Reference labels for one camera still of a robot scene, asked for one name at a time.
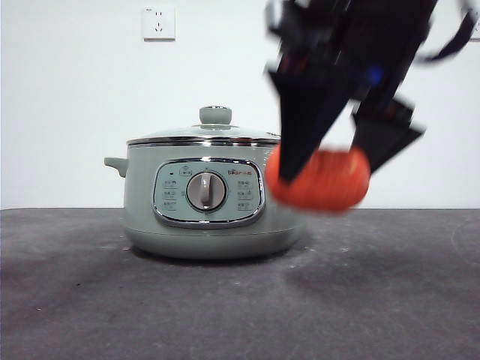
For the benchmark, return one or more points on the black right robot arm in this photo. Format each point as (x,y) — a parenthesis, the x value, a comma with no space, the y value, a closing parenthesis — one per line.
(356,45)

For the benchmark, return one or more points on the white wall socket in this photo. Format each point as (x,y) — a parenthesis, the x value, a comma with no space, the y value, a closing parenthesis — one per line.
(158,23)
(476,33)

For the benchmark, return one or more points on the pale green electric cooking pot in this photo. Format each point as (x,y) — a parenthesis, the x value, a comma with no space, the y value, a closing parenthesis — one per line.
(142,210)

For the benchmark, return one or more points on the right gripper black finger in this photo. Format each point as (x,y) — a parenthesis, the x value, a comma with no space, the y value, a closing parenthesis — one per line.
(300,123)
(382,140)

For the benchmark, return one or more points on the glass lid with green knob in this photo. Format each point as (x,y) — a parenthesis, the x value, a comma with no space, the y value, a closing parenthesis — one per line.
(214,114)

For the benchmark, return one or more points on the orange toy pumpkin green stem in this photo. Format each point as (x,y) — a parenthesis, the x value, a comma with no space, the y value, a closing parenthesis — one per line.
(330,187)

